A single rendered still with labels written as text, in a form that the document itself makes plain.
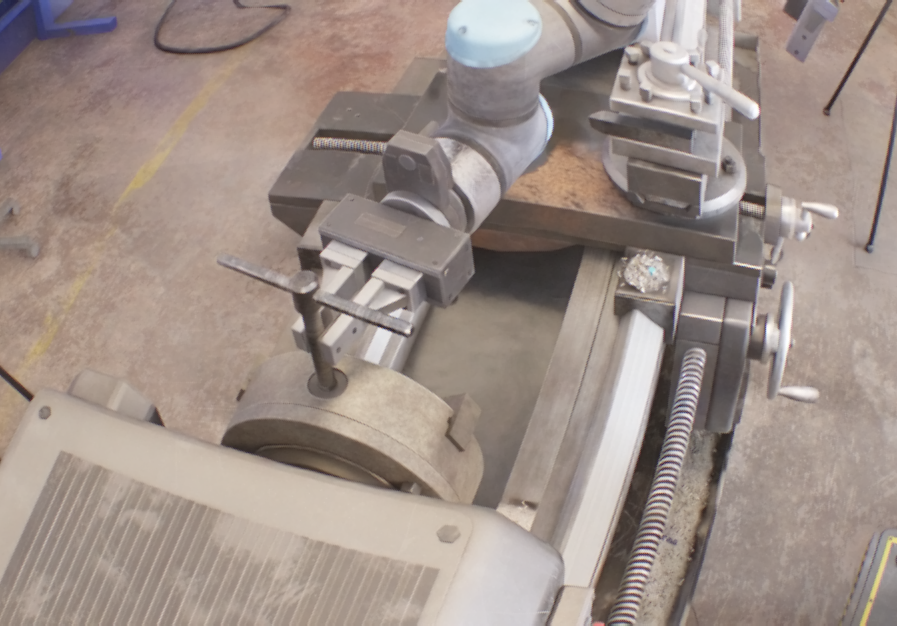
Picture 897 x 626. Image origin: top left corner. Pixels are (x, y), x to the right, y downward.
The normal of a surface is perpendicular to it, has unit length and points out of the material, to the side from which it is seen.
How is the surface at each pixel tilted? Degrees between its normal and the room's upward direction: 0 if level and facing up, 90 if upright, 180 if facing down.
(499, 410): 2
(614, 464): 36
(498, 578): 45
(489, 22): 9
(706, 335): 90
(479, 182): 60
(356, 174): 0
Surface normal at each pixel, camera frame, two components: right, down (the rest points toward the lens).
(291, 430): -0.29, 0.70
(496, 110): 0.00, 0.77
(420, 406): 0.52, -0.46
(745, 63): -0.09, -0.71
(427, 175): -0.52, 0.66
